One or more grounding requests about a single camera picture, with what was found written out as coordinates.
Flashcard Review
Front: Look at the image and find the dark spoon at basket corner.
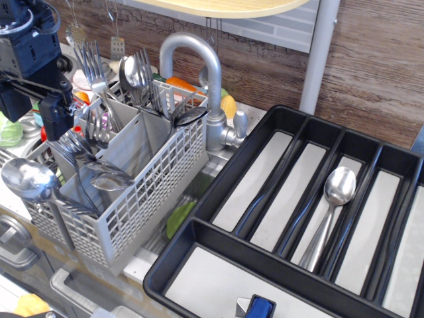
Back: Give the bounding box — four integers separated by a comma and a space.
171, 107, 207, 128

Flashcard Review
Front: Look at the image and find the steel fork front left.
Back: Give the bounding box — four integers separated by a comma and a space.
47, 130, 96, 168

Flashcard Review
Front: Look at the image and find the yellow toy at bottom left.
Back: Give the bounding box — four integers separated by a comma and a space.
13, 294, 50, 317

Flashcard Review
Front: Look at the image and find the short steel fork middle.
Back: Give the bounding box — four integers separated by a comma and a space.
85, 106, 111, 150

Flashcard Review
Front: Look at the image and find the hanging skimmer ladle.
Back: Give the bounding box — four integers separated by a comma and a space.
65, 0, 86, 48

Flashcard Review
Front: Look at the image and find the toy carrot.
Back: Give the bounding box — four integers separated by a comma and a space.
166, 76, 197, 95

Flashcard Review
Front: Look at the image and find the black cutlery tray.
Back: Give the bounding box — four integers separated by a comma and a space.
143, 105, 423, 317

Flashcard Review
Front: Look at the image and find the steel fork beside spoon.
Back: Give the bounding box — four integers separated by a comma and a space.
135, 48, 156, 106

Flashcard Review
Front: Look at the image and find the toy corn cob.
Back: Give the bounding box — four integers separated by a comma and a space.
221, 95, 237, 119

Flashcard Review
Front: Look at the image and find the blue object at bottom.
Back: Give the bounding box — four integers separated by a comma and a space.
235, 294, 276, 318

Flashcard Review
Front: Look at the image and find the steel spoon in basket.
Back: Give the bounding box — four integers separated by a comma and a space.
119, 56, 144, 106

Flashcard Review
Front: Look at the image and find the steel spoon lying on basket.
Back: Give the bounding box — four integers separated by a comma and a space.
84, 160, 134, 191

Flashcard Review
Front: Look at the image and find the green toy leaf in sink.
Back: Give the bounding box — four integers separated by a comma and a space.
166, 201, 196, 239

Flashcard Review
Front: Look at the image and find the grey plastic cutlery basket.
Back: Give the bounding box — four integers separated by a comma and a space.
25, 101, 208, 275

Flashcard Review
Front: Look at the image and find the steel spoon in tray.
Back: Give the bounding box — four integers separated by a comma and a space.
299, 166, 356, 272

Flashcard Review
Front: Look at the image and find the green toy cabbage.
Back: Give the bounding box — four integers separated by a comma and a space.
1, 113, 23, 148

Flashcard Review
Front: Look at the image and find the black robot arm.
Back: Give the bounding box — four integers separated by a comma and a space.
1, 1, 76, 141

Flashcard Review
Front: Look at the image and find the big steel spoon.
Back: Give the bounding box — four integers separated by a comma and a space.
1, 158, 99, 219

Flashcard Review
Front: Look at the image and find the silver kitchen faucet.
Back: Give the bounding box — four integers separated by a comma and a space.
159, 32, 248, 151

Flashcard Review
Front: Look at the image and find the tall steel fork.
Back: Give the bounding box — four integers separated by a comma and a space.
74, 41, 122, 133

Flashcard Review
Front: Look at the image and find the light wooden shelf board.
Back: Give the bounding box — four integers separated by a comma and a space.
136, 0, 308, 19

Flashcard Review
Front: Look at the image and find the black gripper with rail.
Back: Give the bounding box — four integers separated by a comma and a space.
1, 68, 75, 141

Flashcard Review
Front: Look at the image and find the hanging small spatula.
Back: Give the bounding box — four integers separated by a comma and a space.
105, 0, 125, 61

